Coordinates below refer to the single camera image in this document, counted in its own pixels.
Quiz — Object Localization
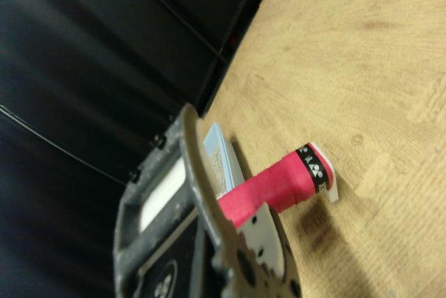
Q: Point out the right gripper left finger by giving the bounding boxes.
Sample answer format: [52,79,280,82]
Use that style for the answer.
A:
[113,102,241,298]

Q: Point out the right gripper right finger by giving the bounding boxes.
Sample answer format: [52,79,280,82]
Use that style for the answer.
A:
[226,203,302,298]

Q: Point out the white scoop with red handle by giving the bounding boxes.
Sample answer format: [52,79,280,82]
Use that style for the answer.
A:
[217,141,341,231]

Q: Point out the blue litter tray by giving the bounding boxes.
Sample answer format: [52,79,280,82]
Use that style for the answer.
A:
[203,122,247,201]

